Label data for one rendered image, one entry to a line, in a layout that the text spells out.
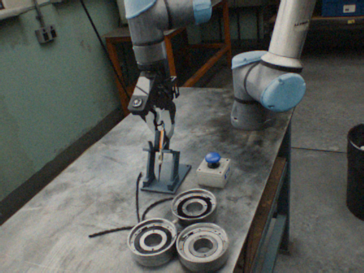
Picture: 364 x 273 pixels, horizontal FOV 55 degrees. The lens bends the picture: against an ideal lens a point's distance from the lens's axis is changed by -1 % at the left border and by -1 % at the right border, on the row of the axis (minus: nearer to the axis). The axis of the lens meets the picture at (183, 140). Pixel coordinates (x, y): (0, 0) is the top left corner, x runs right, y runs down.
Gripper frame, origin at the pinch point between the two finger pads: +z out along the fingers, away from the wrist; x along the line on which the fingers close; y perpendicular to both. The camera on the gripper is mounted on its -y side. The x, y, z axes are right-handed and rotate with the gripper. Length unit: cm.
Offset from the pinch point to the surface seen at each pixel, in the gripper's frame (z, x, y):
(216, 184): 10.9, -15.0, -3.8
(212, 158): 4.7, -13.9, -1.5
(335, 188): 92, -47, 104
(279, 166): 37, -24, 43
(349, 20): 48, -53, 317
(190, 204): 9.7, -11.6, -13.7
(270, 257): 68, -23, 25
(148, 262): 9.9, -9.3, -31.5
